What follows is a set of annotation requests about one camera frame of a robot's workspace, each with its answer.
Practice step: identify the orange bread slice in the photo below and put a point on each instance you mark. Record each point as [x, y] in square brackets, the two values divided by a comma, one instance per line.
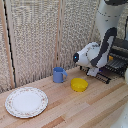
[110, 58]

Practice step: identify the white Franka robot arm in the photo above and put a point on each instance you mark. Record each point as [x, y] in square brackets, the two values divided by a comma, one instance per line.
[95, 55]

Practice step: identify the open oven door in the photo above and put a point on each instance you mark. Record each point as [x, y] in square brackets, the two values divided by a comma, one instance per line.
[104, 78]

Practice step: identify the blue plastic cup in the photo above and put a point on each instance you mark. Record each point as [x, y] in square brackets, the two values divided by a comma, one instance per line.
[58, 75]

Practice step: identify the yellow plastic bowl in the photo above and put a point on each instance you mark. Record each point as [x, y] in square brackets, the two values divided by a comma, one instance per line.
[79, 85]

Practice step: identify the woven folding screen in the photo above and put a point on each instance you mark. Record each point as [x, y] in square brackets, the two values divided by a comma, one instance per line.
[31, 36]

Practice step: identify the ribbed metal baking tray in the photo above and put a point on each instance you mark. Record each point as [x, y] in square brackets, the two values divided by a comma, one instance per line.
[116, 65]

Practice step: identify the white floral rim plate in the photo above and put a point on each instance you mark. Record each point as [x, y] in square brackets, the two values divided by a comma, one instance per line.
[26, 102]

